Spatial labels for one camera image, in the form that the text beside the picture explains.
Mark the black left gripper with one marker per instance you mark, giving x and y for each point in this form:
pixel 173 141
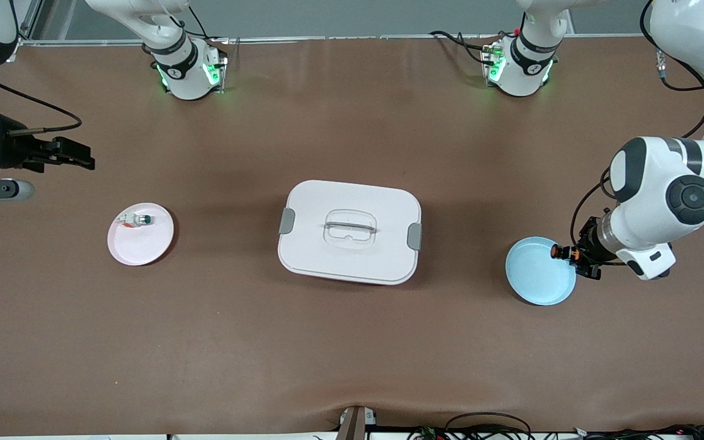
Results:
pixel 590 236

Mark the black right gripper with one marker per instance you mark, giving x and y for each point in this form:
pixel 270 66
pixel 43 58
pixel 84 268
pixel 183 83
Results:
pixel 14 153

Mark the black orange switch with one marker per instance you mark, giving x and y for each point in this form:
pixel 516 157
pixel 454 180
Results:
pixel 557 251

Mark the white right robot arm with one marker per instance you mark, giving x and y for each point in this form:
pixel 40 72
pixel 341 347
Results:
pixel 181 67

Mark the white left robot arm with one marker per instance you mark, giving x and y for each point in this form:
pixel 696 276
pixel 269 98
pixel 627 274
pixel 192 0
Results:
pixel 657 183

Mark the white lidded storage box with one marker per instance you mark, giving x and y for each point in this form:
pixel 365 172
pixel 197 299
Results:
pixel 349 244

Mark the light blue round plate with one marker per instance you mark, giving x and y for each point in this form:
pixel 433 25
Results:
pixel 535 278

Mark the white green circuit breaker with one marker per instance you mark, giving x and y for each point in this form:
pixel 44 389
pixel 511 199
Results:
pixel 135 219

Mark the pink round plate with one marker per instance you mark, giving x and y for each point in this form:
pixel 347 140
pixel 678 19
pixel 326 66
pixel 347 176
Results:
pixel 141 250

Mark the aluminium profile frame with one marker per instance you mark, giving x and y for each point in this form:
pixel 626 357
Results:
pixel 31 24

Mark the brown camera mount bar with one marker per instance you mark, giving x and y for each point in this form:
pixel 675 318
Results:
pixel 355 425

